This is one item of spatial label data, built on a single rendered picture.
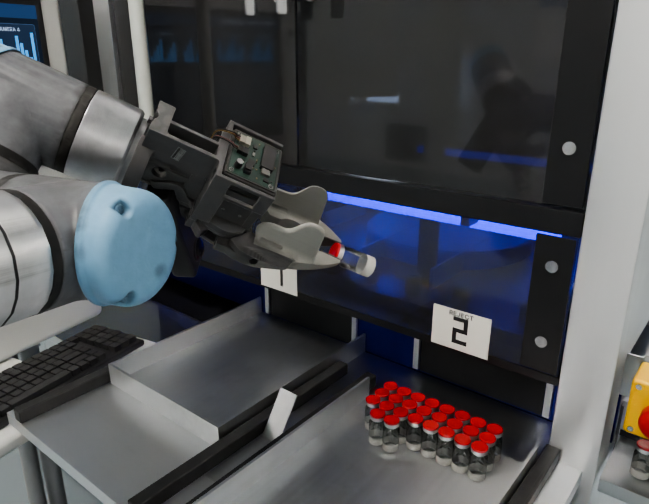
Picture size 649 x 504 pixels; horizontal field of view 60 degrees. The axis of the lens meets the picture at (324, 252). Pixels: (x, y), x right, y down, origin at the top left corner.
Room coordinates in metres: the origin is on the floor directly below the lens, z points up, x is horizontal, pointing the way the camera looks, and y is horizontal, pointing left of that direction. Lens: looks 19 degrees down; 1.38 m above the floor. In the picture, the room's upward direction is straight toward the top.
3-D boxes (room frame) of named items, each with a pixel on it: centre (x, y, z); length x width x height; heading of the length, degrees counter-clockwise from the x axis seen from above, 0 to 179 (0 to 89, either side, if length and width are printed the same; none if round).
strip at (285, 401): (0.62, 0.09, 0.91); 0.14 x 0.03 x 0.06; 141
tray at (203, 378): (0.84, 0.13, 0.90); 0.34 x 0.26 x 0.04; 141
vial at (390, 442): (0.63, -0.09, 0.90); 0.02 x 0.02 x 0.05
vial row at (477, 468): (0.62, -0.13, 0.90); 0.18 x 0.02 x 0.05; 51
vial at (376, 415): (0.64, -0.07, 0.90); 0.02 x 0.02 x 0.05
